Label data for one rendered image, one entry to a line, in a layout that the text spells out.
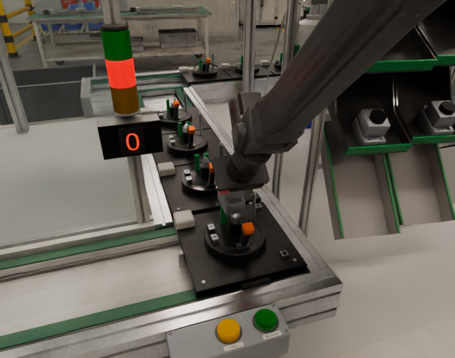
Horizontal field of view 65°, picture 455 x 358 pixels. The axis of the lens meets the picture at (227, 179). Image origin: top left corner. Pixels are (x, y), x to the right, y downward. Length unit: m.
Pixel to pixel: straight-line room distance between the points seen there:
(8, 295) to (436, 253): 1.02
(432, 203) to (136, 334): 0.71
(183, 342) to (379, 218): 0.50
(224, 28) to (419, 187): 7.37
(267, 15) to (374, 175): 8.99
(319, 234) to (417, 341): 0.35
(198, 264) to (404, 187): 0.52
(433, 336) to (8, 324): 0.84
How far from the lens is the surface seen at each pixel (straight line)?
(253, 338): 0.68
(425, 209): 0.97
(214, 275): 0.75
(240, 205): 0.76
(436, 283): 1.02
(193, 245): 0.82
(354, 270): 0.97
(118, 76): 0.71
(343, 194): 0.86
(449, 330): 0.93
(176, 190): 1.01
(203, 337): 0.68
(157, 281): 0.83
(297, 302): 0.76
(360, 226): 0.86
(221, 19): 8.10
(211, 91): 1.92
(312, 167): 0.85
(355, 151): 0.74
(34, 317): 0.85
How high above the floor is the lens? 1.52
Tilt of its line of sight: 32 degrees down
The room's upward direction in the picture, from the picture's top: straight up
